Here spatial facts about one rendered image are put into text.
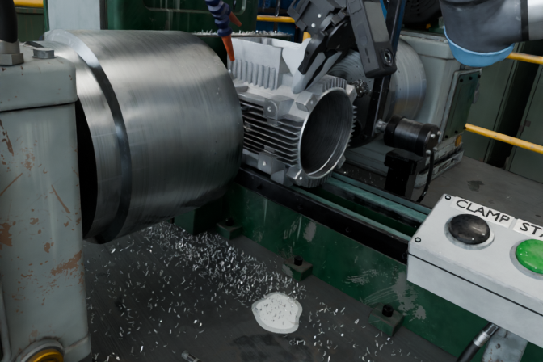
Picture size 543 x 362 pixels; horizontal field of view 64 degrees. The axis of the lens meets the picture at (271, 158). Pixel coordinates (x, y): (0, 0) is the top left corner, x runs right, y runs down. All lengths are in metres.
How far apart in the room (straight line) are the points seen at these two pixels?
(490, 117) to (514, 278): 3.55
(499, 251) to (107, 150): 0.35
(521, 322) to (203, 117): 0.36
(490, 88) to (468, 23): 3.33
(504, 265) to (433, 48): 0.79
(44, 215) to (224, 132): 0.22
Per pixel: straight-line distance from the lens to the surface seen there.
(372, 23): 0.59
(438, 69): 1.10
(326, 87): 0.70
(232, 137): 0.54
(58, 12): 1.00
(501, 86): 3.85
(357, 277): 0.70
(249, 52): 0.76
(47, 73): 0.38
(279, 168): 0.71
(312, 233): 0.71
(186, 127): 0.49
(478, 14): 0.55
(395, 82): 0.91
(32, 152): 0.39
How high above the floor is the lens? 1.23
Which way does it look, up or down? 21 degrees down
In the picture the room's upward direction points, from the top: 7 degrees clockwise
